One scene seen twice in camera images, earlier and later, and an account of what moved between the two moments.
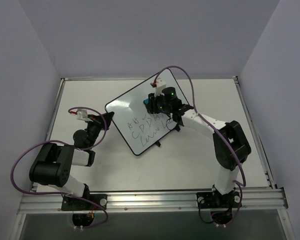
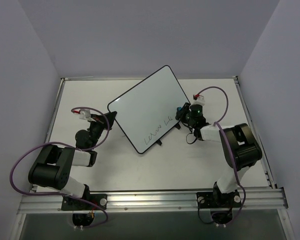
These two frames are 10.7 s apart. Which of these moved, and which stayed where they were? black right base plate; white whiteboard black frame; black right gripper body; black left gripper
Moved: black right gripper body
Stayed: black right base plate; black left gripper; white whiteboard black frame
